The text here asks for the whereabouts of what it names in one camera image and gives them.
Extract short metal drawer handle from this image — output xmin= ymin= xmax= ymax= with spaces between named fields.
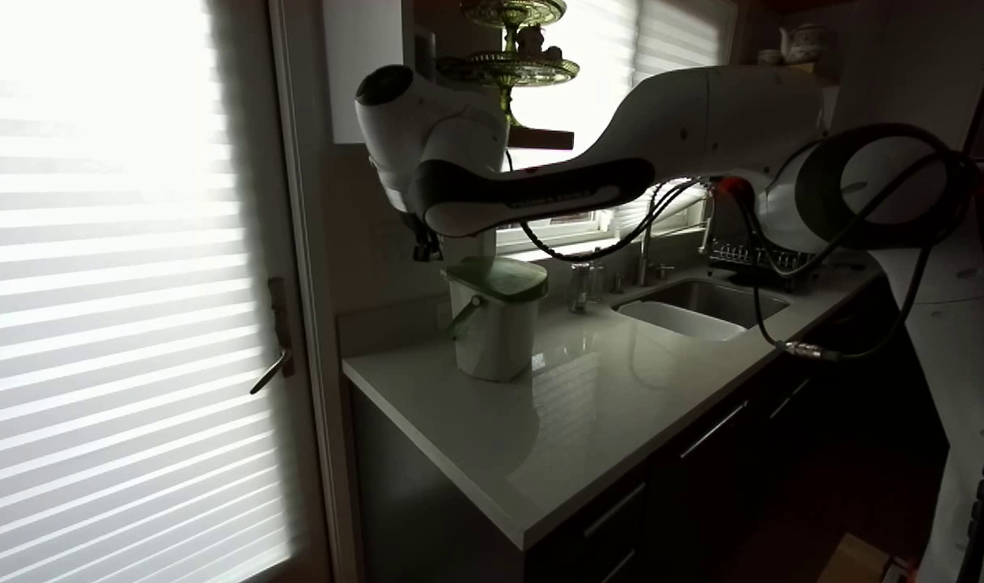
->
xmin=768 ymin=373 xmax=817 ymax=426

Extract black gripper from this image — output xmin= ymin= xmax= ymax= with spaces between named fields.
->
xmin=405 ymin=208 xmax=446 ymax=268

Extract green bin handle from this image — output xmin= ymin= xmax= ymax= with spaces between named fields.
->
xmin=443 ymin=296 xmax=484 ymax=339

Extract cardboard box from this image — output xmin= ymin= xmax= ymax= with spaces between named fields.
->
xmin=812 ymin=533 xmax=898 ymax=583

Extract wooden shelf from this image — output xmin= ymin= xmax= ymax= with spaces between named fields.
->
xmin=501 ymin=122 xmax=578 ymax=154

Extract dark door handle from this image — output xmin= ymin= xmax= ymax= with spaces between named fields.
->
xmin=245 ymin=276 xmax=298 ymax=398

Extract small soap bottle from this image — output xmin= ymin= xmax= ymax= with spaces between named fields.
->
xmin=566 ymin=257 xmax=599 ymax=319

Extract long metal drawer handle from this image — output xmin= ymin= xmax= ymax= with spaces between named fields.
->
xmin=578 ymin=479 xmax=654 ymax=540
xmin=676 ymin=398 xmax=753 ymax=462

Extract white door blind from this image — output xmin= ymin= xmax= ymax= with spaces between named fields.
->
xmin=0 ymin=0 xmax=303 ymax=583

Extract green glass tiered stand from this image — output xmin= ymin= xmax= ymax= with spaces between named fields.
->
xmin=434 ymin=0 xmax=586 ymax=122

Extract black dish rack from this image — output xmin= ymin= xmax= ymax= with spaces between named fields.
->
xmin=706 ymin=215 xmax=829 ymax=296

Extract white plastic bin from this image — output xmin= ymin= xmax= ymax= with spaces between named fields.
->
xmin=446 ymin=281 xmax=543 ymax=385

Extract white kitchen sink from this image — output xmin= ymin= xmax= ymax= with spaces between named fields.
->
xmin=613 ymin=272 xmax=795 ymax=344

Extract thick black cable loop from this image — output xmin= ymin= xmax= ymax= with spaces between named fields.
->
xmin=714 ymin=121 xmax=984 ymax=366

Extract white wall cabinet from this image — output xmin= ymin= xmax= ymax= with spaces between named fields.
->
xmin=317 ymin=0 xmax=417 ymax=149

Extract white window blind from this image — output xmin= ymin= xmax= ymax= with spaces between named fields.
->
xmin=495 ymin=0 xmax=731 ymax=257

